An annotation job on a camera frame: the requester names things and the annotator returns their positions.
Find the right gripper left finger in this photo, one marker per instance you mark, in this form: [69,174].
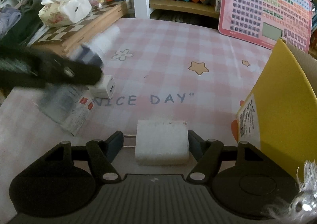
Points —
[109,147]

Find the pile of clothes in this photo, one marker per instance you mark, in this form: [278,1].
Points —
[27,24]

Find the pink keyboard learning tablet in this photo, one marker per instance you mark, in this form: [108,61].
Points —
[263,22]

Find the pink checkered tablecloth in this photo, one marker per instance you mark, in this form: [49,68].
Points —
[162,69]

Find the wooden chess board box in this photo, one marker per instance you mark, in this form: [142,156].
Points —
[64,40]

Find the white red small box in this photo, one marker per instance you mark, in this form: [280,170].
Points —
[67,105]

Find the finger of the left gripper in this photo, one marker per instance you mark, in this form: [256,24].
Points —
[59,70]

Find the white sponge block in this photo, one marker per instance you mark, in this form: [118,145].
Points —
[162,142]

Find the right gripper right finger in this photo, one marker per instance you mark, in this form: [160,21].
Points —
[209,151]

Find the white usb charger cube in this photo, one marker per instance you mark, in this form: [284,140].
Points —
[105,88]

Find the yellow cardboard box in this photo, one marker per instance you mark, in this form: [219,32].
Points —
[278,117]

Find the white tube bottle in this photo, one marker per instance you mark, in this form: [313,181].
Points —
[94,51]

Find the tissue pack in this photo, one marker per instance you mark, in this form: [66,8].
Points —
[58,13]

